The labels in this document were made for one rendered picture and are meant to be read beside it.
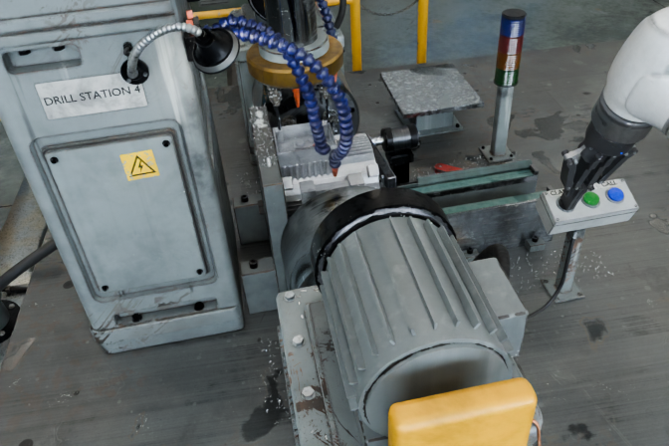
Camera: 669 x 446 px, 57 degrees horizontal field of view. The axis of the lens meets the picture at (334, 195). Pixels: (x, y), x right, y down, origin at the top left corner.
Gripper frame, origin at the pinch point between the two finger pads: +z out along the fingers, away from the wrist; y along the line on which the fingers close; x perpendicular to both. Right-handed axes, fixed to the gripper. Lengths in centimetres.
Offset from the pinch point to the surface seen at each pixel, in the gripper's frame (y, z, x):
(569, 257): -2.4, 15.4, 6.0
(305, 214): 49.3, -2.8, -3.3
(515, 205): 0.8, 22.6, -11.3
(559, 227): 1.8, 6.3, 3.4
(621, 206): -10.2, 4.0, 2.4
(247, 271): 61, 22, -6
